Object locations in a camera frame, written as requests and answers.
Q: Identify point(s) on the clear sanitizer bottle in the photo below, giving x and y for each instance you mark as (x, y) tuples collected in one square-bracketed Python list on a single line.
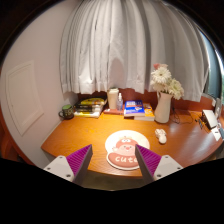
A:
[(119, 102)]

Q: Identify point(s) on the white wall panel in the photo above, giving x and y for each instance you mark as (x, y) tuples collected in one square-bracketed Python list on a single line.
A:
[(22, 96)]

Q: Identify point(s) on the white computer mouse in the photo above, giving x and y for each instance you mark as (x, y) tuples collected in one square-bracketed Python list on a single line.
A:
[(161, 135)]

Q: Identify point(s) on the white tissue canister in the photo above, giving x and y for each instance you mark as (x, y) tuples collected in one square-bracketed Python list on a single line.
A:
[(112, 95)]

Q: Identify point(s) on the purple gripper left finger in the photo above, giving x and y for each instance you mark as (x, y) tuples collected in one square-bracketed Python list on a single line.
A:
[(73, 167)]

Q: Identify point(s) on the white pleated curtain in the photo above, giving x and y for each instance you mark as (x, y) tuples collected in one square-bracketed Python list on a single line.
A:
[(116, 43)]

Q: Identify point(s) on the yellow black book stack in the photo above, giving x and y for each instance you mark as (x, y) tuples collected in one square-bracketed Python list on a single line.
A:
[(90, 107)]

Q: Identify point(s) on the yellow book under blue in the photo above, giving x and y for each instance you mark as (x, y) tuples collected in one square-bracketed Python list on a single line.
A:
[(149, 115)]

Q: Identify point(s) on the white ceramic vase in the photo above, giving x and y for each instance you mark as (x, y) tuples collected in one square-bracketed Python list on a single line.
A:
[(162, 111)]

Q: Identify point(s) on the white and pink flowers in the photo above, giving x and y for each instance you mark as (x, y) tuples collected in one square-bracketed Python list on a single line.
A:
[(162, 81)]

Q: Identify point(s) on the round cartoon mouse pad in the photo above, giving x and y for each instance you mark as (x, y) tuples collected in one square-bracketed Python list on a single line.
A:
[(120, 147)]

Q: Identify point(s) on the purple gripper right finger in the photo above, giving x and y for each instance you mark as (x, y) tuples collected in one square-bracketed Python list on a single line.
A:
[(153, 166)]

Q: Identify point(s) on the green mug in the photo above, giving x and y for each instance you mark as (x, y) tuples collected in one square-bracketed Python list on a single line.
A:
[(66, 112)]

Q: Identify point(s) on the red flat case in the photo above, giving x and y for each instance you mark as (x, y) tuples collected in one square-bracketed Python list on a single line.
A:
[(113, 112)]

